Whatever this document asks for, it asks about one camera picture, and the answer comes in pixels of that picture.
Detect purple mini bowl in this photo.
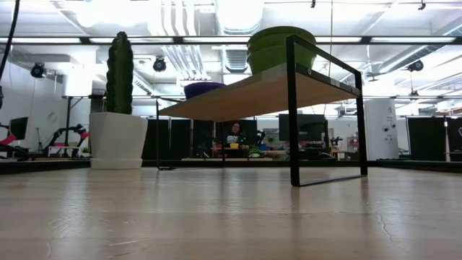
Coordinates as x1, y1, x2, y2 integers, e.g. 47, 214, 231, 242
183, 81, 227, 100

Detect green bowl floral inside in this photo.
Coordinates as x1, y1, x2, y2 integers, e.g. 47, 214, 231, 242
247, 25, 318, 46
247, 39, 318, 76

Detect black partition panel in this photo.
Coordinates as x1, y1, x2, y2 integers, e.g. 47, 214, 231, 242
406, 116, 462, 162
144, 118, 258, 162

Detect black computer monitor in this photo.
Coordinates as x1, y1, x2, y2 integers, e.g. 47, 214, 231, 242
278, 113, 330, 160

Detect white hexagonal plant pot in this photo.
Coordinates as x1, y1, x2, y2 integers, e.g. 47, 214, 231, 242
89, 111, 149, 170

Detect white cylindrical column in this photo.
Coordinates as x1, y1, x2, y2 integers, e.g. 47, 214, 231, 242
364, 99, 400, 161

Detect small black monitor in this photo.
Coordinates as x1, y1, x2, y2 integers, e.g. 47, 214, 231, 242
9, 116, 29, 141

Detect wooden shelf black metal frame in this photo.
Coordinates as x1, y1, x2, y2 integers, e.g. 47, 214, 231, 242
157, 33, 370, 188

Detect silver ventilation duct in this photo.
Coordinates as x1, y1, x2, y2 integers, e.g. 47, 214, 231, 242
215, 0, 265, 35

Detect black aluminium table frame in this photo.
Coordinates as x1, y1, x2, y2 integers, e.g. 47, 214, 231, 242
0, 158, 462, 175

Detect black hanging cable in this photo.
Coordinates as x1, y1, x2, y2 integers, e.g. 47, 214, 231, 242
0, 0, 21, 109

